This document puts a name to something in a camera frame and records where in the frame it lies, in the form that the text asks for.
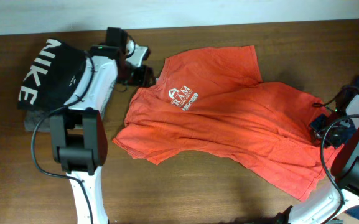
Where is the orange red t-shirt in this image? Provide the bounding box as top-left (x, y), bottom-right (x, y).
top-left (113, 46), bottom-right (339, 201)

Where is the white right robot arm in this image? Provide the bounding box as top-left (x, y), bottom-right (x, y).
top-left (274, 94), bottom-right (359, 224)

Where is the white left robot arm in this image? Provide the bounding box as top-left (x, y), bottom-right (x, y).
top-left (49, 42), bottom-right (152, 223)

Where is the black Nike garment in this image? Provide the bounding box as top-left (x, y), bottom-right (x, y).
top-left (17, 39), bottom-right (86, 111)

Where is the grey folded garment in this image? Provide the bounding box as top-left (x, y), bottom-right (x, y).
top-left (23, 93), bottom-right (111, 133)

